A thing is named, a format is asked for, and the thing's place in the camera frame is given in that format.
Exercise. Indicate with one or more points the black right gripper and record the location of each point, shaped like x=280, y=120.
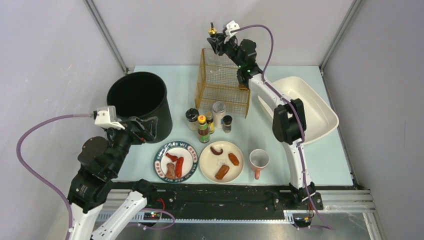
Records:
x=220, y=42

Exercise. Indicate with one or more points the clear glass oil bottle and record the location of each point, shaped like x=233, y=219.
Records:
x=213, y=31

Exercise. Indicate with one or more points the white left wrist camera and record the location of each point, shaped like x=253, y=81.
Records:
x=106, y=118

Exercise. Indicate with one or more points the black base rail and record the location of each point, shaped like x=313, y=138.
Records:
x=226, y=202

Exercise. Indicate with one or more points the small yellow label bottle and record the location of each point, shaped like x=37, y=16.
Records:
x=210, y=122

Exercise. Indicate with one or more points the silver lid spice jar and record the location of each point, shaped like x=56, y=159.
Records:
x=219, y=111

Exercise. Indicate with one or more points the black plastic trash bin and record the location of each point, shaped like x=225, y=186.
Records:
x=143, y=95

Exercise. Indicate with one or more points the green rimmed printed plate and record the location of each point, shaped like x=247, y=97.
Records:
x=180, y=149

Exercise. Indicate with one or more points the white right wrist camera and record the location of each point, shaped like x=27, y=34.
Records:
x=230, y=30

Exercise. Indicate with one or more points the red sausage on plate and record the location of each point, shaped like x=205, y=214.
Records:
x=179, y=167

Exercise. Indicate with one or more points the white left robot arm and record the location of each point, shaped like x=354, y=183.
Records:
x=99, y=166

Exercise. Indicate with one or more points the yellow wire basket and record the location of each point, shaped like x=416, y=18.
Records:
x=217, y=82

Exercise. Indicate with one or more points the small red food piece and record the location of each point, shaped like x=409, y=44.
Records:
x=173, y=158

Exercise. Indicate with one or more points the cream plate with bear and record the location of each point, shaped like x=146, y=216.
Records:
x=210, y=164

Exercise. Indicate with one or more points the white plastic basin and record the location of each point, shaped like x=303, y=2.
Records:
x=320, y=118

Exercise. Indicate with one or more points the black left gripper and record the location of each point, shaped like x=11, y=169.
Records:
x=139, y=129

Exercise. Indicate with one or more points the orange fried food piece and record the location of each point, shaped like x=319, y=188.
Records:
x=233, y=158

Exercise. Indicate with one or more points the brown sausage piece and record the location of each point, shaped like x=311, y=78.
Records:
x=222, y=172

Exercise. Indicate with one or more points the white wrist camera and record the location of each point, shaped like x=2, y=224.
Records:
x=106, y=118
x=230, y=30

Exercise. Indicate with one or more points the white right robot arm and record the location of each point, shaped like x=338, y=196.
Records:
x=289, y=119

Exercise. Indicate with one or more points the brown meat piece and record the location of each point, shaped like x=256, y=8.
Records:
x=171, y=171

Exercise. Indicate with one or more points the purple octopus tentacle piece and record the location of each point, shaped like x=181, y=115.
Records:
x=216, y=151

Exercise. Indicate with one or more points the pink ceramic mug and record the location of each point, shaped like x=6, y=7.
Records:
x=258, y=160

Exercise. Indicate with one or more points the small black lid spice jar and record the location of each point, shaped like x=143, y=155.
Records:
x=227, y=123

